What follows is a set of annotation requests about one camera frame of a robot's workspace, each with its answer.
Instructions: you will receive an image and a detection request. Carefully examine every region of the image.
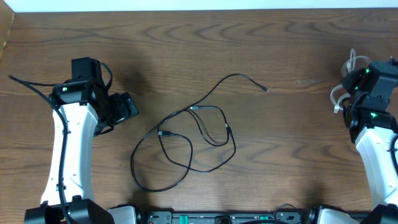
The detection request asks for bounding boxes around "white usb cable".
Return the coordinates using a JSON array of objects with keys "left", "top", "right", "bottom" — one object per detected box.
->
[{"left": 329, "top": 49, "right": 373, "bottom": 114}]

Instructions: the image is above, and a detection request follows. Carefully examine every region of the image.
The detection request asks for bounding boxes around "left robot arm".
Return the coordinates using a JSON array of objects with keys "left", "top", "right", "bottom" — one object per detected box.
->
[{"left": 24, "top": 57, "right": 139, "bottom": 223}]

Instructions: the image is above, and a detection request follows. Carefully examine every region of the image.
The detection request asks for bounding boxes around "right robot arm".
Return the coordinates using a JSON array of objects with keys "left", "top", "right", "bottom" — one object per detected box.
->
[{"left": 341, "top": 58, "right": 397, "bottom": 223}]

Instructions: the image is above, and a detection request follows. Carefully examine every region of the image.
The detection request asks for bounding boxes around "cardboard panel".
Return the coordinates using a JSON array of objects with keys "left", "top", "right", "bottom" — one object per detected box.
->
[{"left": 0, "top": 0, "right": 15, "bottom": 58}]

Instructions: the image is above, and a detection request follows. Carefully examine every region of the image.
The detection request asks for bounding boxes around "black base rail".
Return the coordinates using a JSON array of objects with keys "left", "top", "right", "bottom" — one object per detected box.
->
[{"left": 146, "top": 210, "right": 371, "bottom": 224}]

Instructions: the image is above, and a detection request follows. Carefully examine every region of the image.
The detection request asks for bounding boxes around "green clamp handle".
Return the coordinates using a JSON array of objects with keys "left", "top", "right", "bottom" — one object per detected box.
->
[{"left": 180, "top": 215, "right": 189, "bottom": 224}]

